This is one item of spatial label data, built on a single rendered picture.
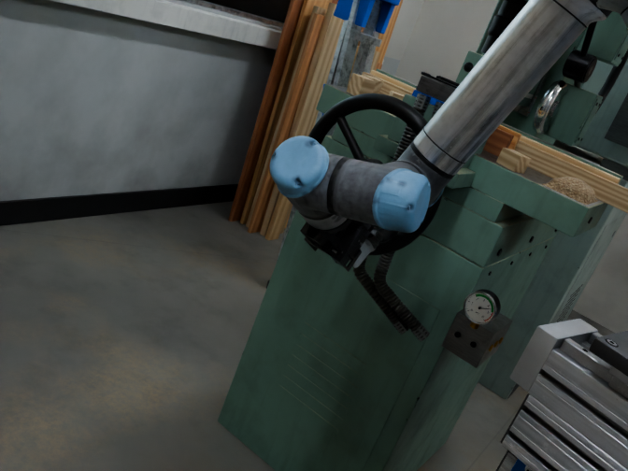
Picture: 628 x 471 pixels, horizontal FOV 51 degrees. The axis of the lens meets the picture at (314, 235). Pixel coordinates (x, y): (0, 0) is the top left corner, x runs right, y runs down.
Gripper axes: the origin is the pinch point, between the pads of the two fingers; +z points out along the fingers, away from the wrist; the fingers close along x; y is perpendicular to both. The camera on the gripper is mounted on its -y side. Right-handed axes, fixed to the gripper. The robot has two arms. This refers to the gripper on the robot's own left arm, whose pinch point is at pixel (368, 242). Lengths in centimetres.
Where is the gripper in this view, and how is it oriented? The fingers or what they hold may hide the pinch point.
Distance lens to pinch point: 111.9
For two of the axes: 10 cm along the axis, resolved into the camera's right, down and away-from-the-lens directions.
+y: -5.7, 8.1, -1.3
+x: 7.7, 4.7, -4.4
